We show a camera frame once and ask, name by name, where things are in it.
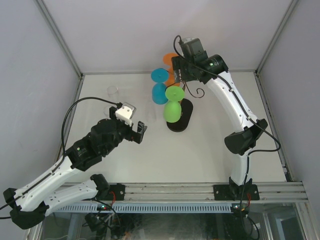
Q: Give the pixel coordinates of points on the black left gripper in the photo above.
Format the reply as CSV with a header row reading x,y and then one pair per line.
x,y
132,135

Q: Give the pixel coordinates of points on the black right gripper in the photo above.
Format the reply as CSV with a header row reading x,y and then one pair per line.
x,y
178,64

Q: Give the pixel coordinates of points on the orange plastic wine glass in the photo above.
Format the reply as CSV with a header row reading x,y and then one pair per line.
x,y
167,60

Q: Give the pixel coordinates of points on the blue plastic wine glass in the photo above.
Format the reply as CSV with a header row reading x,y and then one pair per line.
x,y
159,76

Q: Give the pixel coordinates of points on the green plastic wine glass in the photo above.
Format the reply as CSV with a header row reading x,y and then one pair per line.
x,y
172,109

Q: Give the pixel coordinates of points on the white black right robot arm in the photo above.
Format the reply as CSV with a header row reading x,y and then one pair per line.
x,y
247,128

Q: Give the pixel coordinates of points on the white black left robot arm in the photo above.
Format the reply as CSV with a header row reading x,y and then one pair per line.
x,y
32,203

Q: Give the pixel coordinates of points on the clear upside-down glass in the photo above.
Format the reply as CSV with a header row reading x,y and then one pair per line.
x,y
150,112

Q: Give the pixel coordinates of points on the clear champagne flute back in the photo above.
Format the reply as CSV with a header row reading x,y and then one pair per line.
x,y
113,93

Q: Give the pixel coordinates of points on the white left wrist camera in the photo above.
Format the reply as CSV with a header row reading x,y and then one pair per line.
x,y
125,113

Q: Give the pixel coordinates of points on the aluminium front frame rail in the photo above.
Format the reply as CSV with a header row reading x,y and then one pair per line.
x,y
267,192

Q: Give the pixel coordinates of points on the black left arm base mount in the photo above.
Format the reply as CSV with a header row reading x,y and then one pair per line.
x,y
116,193

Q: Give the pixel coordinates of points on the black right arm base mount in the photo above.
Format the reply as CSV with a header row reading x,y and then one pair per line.
x,y
226,192

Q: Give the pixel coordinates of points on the blue slotted cable duct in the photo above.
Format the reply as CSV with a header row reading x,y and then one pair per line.
x,y
148,208

